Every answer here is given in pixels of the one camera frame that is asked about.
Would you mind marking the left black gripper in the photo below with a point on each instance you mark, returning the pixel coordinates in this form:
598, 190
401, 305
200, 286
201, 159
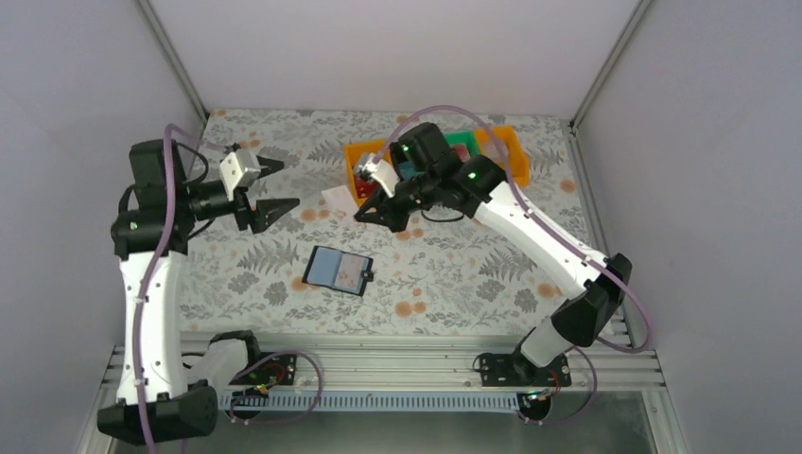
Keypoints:
261, 218

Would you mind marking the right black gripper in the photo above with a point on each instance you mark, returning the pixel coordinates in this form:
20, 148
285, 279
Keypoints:
386, 215

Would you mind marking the silver grey card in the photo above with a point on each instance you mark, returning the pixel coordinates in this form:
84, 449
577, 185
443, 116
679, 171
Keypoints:
339, 198

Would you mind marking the black leather card holder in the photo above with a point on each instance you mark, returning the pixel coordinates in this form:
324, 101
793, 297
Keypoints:
322, 268

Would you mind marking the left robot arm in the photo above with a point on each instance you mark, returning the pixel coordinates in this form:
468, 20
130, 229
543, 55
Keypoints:
158, 399

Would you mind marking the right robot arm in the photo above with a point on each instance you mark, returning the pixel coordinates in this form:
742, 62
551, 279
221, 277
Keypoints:
480, 189

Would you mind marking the red VIP cards stack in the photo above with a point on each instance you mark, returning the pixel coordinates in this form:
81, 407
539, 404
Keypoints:
363, 188

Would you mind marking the floral table mat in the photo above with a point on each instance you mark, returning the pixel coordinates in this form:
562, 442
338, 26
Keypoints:
441, 276

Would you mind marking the green bin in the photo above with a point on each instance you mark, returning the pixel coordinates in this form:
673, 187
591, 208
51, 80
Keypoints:
465, 144

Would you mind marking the far orange bin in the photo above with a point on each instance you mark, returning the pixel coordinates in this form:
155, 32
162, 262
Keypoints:
514, 152

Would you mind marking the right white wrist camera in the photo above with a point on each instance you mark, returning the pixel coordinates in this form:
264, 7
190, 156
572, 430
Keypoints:
375, 170

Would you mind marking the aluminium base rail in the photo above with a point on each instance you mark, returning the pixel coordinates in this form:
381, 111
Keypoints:
446, 363

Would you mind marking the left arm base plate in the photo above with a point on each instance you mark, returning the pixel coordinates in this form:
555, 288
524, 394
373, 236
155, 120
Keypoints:
278, 371

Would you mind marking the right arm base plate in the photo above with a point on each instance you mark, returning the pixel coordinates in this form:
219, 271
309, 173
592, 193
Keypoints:
509, 370

